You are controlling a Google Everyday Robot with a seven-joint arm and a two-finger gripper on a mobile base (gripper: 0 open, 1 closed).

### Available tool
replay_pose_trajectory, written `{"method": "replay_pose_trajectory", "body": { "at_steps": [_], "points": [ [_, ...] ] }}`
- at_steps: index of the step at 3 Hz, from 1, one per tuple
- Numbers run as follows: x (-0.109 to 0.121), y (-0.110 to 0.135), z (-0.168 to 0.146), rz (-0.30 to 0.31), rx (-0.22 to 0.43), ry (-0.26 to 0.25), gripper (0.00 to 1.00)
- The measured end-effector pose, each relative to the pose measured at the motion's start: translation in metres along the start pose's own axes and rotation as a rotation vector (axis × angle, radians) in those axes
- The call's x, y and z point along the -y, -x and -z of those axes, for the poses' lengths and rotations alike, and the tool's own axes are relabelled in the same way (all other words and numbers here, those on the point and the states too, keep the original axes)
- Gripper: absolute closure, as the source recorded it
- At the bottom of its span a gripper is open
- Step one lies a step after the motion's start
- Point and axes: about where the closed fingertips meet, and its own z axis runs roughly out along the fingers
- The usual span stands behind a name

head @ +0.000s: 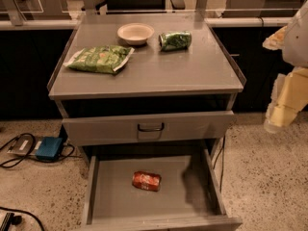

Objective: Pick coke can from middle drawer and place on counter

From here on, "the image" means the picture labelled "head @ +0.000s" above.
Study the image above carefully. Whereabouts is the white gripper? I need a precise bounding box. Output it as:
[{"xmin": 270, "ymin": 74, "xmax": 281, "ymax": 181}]
[{"xmin": 262, "ymin": 7, "xmax": 308, "ymax": 133}]

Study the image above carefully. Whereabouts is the closed grey upper drawer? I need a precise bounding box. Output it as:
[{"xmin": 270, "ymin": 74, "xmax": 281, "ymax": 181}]
[{"xmin": 63, "ymin": 111, "xmax": 234, "ymax": 146}]

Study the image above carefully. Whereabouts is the green soda can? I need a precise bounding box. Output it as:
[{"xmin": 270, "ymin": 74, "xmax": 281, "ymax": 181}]
[{"xmin": 159, "ymin": 31, "xmax": 192, "ymax": 52}]

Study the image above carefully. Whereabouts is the open grey lower drawer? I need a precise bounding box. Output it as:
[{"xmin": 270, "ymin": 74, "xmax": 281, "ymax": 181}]
[{"xmin": 82, "ymin": 148, "xmax": 242, "ymax": 231}]

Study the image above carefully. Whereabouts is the grey drawer cabinet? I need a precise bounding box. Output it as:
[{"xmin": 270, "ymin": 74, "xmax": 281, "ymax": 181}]
[{"xmin": 46, "ymin": 13, "xmax": 247, "ymax": 166}]

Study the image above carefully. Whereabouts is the white paper bowl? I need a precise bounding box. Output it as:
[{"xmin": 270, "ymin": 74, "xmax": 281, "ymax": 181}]
[{"xmin": 117, "ymin": 23, "xmax": 154, "ymax": 45}]

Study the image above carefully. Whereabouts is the green chip bag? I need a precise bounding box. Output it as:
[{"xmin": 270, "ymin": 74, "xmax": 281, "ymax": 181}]
[{"xmin": 64, "ymin": 45, "xmax": 135, "ymax": 75}]

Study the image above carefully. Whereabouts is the blue box on floor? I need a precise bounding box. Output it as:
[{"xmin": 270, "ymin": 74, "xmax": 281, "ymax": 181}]
[{"xmin": 35, "ymin": 137, "xmax": 63, "ymax": 161}]

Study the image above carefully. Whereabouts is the grey flat floor device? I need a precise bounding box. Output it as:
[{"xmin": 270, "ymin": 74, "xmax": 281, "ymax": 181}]
[{"xmin": 8, "ymin": 135, "xmax": 42, "ymax": 156}]

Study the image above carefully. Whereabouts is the clear glass barrier panel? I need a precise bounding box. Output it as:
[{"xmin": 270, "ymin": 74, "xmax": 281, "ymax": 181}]
[{"xmin": 0, "ymin": 0, "xmax": 307, "ymax": 27}]

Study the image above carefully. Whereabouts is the black device bottom left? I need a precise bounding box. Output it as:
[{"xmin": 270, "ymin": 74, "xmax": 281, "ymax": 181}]
[{"xmin": 0, "ymin": 213, "xmax": 22, "ymax": 231}]

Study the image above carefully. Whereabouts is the black cable beside cabinet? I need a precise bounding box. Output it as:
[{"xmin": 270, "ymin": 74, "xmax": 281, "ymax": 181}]
[{"xmin": 212, "ymin": 135, "xmax": 226, "ymax": 193}]

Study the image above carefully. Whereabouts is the black drawer handle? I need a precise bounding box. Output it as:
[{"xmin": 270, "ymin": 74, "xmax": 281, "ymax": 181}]
[{"xmin": 137, "ymin": 122, "xmax": 165, "ymax": 133}]

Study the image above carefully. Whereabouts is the black floor cable left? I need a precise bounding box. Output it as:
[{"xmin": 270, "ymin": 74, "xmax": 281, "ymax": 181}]
[{"xmin": 0, "ymin": 132, "xmax": 83, "ymax": 169}]

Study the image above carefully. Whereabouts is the black cable bottom left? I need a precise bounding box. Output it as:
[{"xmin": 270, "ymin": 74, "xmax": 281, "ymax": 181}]
[{"xmin": 0, "ymin": 206, "xmax": 46, "ymax": 231}]

